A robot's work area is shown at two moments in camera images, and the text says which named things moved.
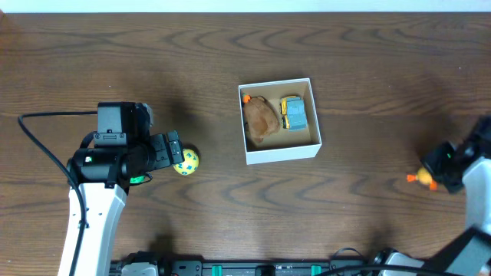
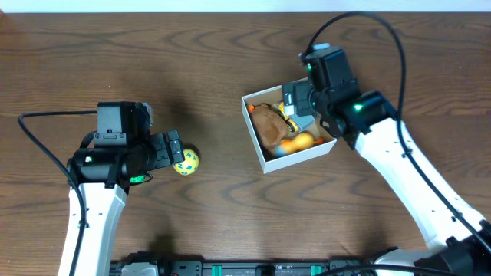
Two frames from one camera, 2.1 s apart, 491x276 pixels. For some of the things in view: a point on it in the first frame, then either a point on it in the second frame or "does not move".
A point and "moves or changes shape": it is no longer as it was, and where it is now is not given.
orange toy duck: (423, 176) moves or changes shape
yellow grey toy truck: (292, 108) does not move
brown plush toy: (261, 118) → (272, 126)
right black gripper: (435, 169) → (298, 98)
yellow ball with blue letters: (190, 164) does not move
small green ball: (136, 179) does not move
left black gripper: (174, 148) does not move
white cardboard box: (300, 136) → (270, 161)
